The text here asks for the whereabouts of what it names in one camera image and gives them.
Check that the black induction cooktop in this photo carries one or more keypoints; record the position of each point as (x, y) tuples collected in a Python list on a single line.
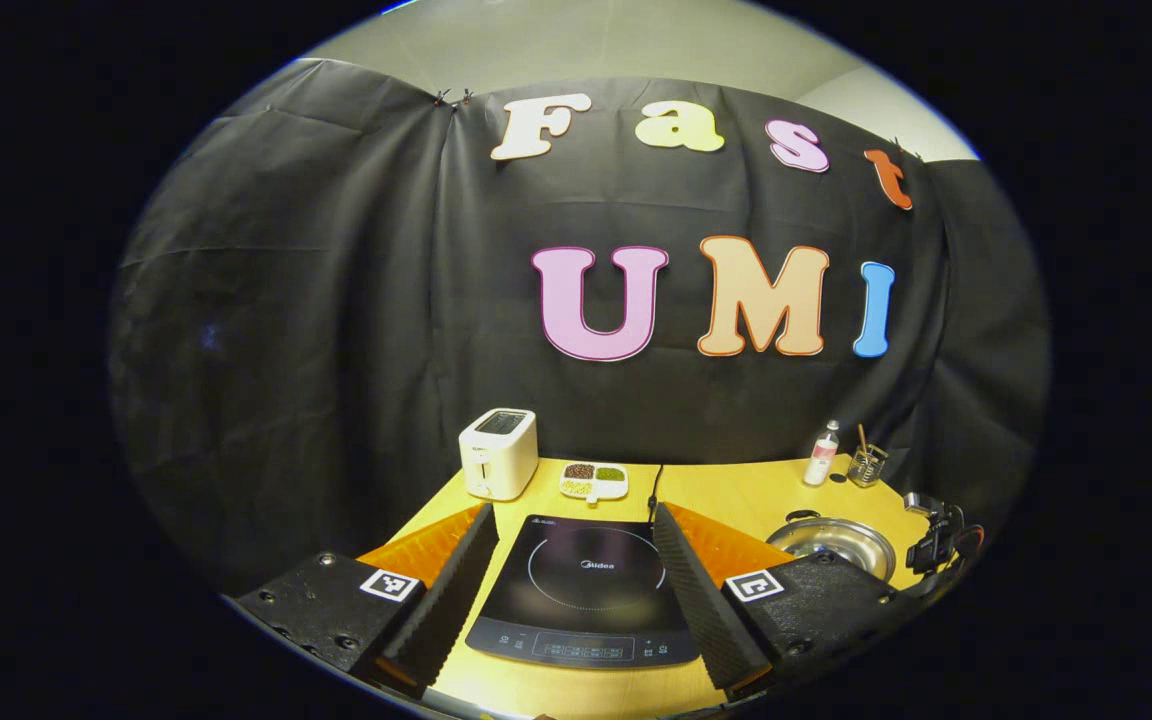
[(586, 590)]

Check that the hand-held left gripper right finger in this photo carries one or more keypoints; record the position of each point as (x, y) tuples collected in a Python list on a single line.
[(701, 600)]

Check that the black backdrop cloth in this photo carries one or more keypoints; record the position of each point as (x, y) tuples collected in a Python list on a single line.
[(286, 300)]

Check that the white divided dish of beans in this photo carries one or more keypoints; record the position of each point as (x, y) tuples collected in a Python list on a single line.
[(594, 480)]

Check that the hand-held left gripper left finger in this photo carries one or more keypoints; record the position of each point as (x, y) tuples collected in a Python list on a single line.
[(456, 590)]

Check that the brown wooden stick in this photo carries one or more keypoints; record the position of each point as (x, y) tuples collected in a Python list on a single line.
[(862, 438)]

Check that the white toaster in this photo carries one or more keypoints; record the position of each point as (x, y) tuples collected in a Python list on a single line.
[(501, 458)]

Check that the clear bottle with pink label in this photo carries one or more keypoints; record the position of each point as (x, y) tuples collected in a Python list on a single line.
[(820, 460)]

